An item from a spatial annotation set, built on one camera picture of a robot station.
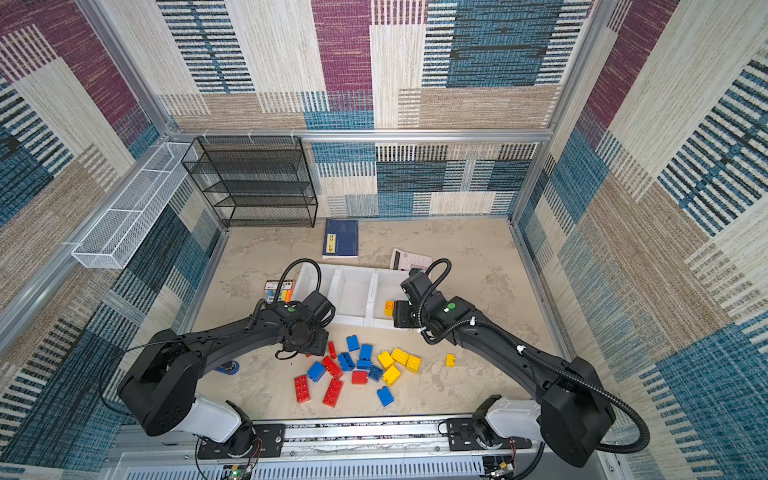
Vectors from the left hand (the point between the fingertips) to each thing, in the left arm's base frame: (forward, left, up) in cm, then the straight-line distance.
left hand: (316, 342), depth 87 cm
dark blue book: (+41, -4, -2) cm, 42 cm away
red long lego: (-12, +2, -1) cm, 13 cm away
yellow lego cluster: (-5, -20, 0) cm, 20 cm away
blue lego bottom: (-14, -20, -3) cm, 24 cm away
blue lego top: (+1, -10, -2) cm, 10 cm away
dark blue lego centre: (-8, -17, -2) cm, 19 cm away
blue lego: (-3, -14, -1) cm, 15 cm away
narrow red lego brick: (-2, -5, +1) cm, 6 cm away
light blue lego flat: (-6, -14, -2) cm, 15 cm away
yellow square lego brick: (+10, -21, +2) cm, 23 cm away
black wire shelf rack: (+54, +26, +16) cm, 62 cm away
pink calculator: (+29, -27, 0) cm, 39 cm away
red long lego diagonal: (-7, -6, +1) cm, 9 cm away
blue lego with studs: (-6, -9, 0) cm, 11 cm away
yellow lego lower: (-9, -21, 0) cm, 23 cm away
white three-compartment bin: (+16, -11, -1) cm, 20 cm away
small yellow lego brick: (-5, -38, -1) cm, 38 cm away
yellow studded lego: (-4, -24, 0) cm, 24 cm away
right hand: (+3, -25, +9) cm, 27 cm away
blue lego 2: (-8, -1, -1) cm, 8 cm away
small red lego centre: (-9, -13, -3) cm, 16 cm away
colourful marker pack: (+3, +4, +21) cm, 22 cm away
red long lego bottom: (-13, -6, -1) cm, 15 cm away
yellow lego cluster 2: (-7, -27, +1) cm, 28 cm away
